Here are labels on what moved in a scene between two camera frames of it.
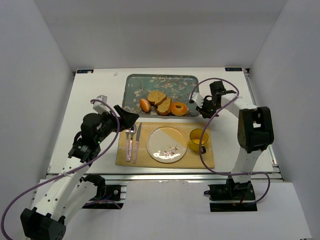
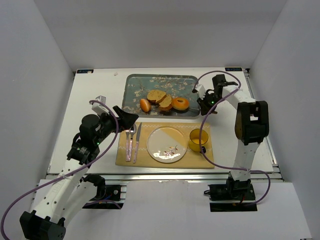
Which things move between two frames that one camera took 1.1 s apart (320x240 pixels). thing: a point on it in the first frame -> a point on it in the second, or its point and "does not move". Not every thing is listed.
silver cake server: (192, 113) -> (195, 107)
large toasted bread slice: (156, 97) does not move
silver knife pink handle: (138, 131) does not move
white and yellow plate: (167, 144) does not move
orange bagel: (180, 111) -> (180, 106)
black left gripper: (119, 117) does not move
